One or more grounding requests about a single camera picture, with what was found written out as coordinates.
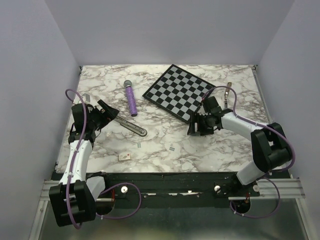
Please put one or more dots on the purple glitter microphone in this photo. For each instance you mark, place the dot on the purple glitter microphone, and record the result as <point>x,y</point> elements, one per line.
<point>130,98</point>

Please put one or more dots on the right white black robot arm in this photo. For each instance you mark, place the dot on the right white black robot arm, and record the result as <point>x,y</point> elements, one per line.
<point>270,149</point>

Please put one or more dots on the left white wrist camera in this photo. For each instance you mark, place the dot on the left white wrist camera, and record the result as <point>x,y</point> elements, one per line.
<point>84,98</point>

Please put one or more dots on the white stapler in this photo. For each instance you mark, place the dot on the white stapler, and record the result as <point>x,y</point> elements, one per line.
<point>226,95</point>

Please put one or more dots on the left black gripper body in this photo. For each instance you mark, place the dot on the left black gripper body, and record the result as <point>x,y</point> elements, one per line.
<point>98,119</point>

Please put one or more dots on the grey black stapler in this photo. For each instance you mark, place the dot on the grey black stapler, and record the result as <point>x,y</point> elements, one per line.
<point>131,126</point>

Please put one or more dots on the aluminium frame rail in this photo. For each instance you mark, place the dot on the aluminium frame rail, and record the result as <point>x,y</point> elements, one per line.
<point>258,218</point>

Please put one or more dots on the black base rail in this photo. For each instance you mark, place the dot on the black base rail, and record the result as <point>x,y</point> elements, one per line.
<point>184,190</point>

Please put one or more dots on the black white chessboard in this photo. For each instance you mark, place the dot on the black white chessboard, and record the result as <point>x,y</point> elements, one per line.
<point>178,92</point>

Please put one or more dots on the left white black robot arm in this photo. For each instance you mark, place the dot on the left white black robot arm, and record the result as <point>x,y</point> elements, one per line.
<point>73,200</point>

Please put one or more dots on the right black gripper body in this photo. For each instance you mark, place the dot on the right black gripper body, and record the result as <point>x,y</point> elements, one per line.
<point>206,126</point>

